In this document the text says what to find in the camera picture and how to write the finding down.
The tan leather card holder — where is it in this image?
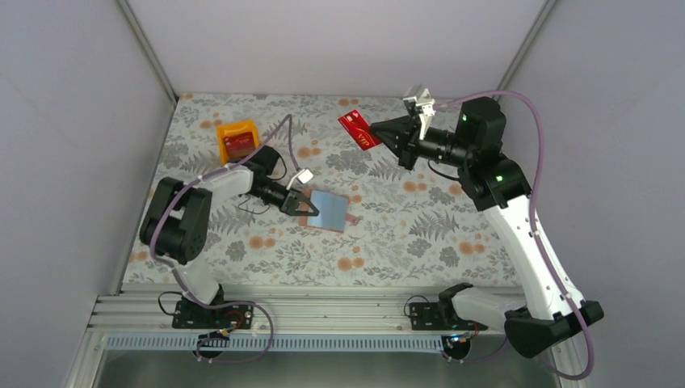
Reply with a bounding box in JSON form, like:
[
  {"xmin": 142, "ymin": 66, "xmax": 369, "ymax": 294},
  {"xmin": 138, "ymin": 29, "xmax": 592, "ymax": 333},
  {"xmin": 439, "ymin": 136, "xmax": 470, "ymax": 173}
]
[{"xmin": 298, "ymin": 189, "xmax": 362, "ymax": 233}]

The red vip card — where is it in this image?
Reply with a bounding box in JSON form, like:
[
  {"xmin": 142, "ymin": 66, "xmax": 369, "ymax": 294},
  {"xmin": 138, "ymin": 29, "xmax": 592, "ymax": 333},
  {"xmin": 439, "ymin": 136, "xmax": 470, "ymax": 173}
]
[
  {"xmin": 223, "ymin": 133, "xmax": 258, "ymax": 154},
  {"xmin": 338, "ymin": 110, "xmax": 382, "ymax": 151}
]

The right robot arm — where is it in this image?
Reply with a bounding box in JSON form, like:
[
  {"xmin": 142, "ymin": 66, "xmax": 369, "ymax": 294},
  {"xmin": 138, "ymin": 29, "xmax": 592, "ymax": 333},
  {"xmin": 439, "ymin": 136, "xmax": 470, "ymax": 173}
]
[{"xmin": 370, "ymin": 96, "xmax": 604, "ymax": 358}]

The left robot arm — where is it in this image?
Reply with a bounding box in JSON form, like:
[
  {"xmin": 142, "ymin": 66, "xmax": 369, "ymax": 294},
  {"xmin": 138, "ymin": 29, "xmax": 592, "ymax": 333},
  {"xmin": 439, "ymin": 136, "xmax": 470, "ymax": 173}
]
[{"xmin": 139, "ymin": 145, "xmax": 319, "ymax": 310}]

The red VIP card in bin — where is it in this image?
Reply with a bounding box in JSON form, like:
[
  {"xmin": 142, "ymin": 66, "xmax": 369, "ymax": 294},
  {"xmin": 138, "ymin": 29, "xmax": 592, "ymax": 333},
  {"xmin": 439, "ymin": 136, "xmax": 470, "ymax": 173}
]
[{"xmin": 223, "ymin": 133, "xmax": 258, "ymax": 154}]

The yellow plastic bin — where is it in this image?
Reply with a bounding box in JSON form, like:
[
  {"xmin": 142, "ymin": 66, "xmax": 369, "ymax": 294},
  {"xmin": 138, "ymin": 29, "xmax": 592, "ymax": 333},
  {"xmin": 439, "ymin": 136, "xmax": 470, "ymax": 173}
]
[{"xmin": 216, "ymin": 119, "xmax": 261, "ymax": 165}]

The floral table cloth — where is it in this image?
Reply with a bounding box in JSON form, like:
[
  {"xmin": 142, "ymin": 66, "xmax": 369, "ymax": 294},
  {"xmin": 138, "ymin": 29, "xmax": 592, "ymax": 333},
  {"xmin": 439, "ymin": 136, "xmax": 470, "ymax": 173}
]
[{"xmin": 155, "ymin": 93, "xmax": 519, "ymax": 287}]

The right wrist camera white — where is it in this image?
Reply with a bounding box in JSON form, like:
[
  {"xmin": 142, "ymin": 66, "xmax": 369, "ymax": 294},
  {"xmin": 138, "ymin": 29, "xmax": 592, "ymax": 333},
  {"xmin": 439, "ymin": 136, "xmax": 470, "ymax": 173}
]
[{"xmin": 402, "ymin": 84, "xmax": 435, "ymax": 141}]

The aluminium rail frame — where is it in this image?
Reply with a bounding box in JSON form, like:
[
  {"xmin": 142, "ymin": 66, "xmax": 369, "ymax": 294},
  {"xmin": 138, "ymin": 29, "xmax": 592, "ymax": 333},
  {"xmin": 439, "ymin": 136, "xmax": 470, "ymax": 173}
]
[{"xmin": 87, "ymin": 285, "xmax": 500, "ymax": 353}]

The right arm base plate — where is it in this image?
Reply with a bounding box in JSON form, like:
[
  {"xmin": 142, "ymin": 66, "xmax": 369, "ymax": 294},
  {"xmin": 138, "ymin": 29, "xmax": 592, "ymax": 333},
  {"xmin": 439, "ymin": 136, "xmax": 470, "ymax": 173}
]
[{"xmin": 406, "ymin": 302, "xmax": 488, "ymax": 331}]

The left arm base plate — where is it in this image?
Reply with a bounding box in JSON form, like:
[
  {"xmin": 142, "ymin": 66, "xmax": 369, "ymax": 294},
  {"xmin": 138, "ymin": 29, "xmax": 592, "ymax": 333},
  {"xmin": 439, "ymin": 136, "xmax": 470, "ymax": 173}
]
[{"xmin": 171, "ymin": 299, "xmax": 254, "ymax": 330}]

